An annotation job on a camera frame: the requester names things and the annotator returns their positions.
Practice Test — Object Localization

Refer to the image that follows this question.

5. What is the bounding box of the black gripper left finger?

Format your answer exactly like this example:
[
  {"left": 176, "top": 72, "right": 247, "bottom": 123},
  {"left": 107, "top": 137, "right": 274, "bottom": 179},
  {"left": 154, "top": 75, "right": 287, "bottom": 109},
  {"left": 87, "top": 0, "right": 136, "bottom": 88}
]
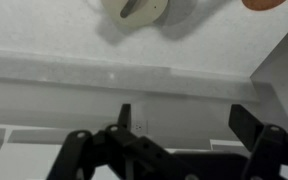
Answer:
[{"left": 47, "top": 104, "right": 190, "bottom": 180}]

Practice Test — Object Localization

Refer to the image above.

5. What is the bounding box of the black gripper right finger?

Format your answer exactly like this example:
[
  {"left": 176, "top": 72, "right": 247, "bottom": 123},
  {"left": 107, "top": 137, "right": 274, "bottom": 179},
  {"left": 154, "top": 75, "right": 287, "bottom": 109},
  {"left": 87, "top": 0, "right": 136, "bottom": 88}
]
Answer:
[{"left": 228, "top": 104, "right": 288, "bottom": 180}]

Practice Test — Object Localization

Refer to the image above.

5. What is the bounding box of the round cork trivet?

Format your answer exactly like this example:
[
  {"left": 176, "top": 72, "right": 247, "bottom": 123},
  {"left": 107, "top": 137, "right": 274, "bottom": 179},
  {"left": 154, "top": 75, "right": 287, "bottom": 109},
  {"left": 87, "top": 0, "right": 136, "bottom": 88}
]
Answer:
[{"left": 241, "top": 0, "right": 286, "bottom": 11}]

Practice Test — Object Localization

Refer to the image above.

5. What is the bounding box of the cream saucepan with lid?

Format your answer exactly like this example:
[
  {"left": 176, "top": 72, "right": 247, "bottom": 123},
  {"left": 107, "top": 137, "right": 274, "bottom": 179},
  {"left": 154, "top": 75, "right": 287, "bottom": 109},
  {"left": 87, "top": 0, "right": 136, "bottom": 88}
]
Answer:
[{"left": 101, "top": 0, "right": 169, "bottom": 27}]

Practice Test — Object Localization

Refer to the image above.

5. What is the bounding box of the white wall outlet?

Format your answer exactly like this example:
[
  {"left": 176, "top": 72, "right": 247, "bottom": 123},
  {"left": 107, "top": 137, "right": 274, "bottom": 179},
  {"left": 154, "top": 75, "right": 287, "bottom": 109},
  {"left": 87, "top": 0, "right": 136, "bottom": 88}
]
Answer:
[{"left": 132, "top": 121, "right": 148, "bottom": 134}]

